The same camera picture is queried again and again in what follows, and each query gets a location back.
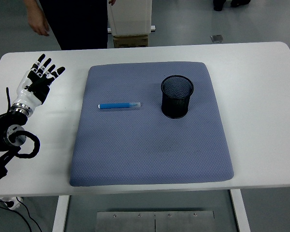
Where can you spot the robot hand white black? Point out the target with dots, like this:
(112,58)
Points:
(26,96)

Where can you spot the blue marker with clear cap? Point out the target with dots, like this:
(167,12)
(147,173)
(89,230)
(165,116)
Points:
(116,105)

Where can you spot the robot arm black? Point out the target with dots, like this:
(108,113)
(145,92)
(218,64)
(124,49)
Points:
(1,125)

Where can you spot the person's hand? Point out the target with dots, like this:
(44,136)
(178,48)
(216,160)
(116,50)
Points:
(38,24)

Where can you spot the black mesh pen holder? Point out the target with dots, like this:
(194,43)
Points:
(175,106)

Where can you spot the person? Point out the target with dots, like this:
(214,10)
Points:
(79,21)

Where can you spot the white power strip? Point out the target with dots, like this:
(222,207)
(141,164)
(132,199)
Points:
(13,203)

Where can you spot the brown cardboard box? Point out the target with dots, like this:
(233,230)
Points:
(130,41)

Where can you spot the white table leg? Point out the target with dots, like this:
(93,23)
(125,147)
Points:
(240,212)
(60,215)

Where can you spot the blue-grey textured mat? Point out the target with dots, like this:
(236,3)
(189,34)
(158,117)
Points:
(147,149)

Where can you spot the grey metal plate with screws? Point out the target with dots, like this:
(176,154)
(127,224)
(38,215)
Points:
(135,222)

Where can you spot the metal floor cover plate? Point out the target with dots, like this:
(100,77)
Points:
(216,38)

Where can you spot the person's feet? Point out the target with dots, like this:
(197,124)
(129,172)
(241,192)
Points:
(240,3)

